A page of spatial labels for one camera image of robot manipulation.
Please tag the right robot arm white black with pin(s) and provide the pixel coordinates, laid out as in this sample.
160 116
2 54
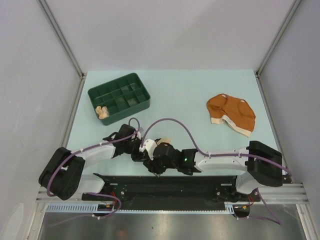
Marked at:
258 164

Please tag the orange brown underwear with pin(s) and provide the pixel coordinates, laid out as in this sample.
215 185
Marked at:
234 111

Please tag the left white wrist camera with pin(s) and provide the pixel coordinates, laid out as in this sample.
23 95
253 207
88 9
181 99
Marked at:
140 133

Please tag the peach boxer underwear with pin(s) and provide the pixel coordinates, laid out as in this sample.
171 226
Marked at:
102 112

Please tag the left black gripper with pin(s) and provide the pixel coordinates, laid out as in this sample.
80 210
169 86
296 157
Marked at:
139 156

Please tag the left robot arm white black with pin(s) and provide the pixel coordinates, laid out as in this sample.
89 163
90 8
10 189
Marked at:
63 175

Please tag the left aluminium frame post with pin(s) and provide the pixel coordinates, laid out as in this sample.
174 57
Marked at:
49 15

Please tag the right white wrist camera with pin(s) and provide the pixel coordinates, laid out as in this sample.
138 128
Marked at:
148 148

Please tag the beige navy-trimmed underwear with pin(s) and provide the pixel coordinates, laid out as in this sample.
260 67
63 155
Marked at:
163 140

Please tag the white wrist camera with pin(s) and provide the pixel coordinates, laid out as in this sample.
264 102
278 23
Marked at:
140 133
148 148

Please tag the white slotted cable duct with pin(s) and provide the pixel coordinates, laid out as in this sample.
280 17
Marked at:
102 209

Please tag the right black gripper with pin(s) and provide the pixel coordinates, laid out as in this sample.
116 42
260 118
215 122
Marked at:
153 167

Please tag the aluminium frame post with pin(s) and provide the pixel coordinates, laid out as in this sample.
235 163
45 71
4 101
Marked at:
49 15
279 35

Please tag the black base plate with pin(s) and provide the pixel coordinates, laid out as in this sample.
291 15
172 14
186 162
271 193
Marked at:
187 191

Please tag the right aluminium frame post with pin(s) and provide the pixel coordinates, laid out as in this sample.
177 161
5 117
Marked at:
279 35

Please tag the green compartment tray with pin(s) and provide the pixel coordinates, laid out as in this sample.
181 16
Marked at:
122 97

